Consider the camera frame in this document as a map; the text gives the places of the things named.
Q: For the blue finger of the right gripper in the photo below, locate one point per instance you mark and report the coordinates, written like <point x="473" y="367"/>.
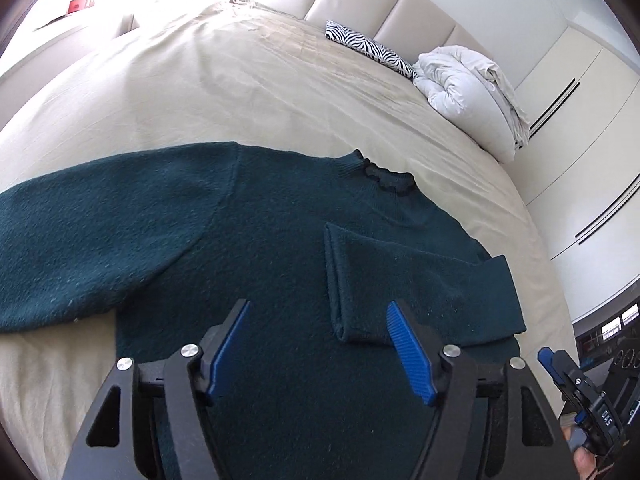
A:
<point x="555" y="363"/>

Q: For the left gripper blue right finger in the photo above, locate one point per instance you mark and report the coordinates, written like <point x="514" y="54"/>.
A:
<point x="418" y="348"/>

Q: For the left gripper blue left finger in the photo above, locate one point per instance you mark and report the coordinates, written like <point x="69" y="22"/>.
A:
<point x="221" y="348"/>

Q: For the dark teal knit sweater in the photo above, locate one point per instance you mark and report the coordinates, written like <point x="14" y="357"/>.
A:
<point x="168" y="240"/>

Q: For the person's right hand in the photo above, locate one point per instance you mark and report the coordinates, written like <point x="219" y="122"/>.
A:
<point x="585" y="462"/>

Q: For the white wardrobe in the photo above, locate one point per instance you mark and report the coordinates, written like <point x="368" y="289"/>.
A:
<point x="579" y="172"/>

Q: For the white folded duvet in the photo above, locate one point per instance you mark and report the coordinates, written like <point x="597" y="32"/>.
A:
<point x="471" y="91"/>

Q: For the beige bed sheet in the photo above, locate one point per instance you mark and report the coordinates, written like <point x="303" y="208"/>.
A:
<point x="243" y="74"/>

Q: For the zebra print pillow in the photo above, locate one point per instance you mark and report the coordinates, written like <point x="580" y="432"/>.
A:
<point x="370" y="48"/>

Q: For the beige padded headboard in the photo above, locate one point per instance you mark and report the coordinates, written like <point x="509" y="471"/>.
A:
<point x="408" y="27"/>

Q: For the red box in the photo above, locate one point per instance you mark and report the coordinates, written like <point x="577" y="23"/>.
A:
<point x="79" y="5"/>

